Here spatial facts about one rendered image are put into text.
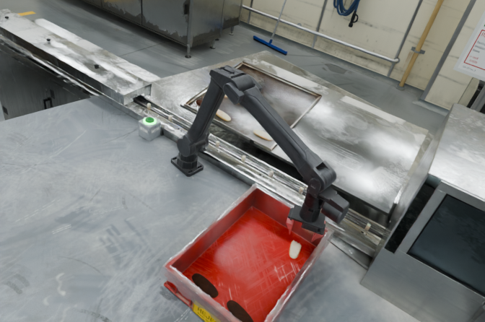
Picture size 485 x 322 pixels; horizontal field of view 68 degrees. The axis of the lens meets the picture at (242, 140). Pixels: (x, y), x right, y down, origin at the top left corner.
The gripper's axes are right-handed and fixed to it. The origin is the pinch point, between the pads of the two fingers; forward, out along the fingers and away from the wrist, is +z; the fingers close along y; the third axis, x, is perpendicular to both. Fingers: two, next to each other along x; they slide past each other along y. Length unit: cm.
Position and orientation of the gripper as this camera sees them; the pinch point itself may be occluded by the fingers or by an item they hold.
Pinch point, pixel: (301, 235)
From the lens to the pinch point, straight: 124.3
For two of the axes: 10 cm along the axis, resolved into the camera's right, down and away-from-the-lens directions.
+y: 9.4, 3.0, -1.8
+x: 3.2, -5.0, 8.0
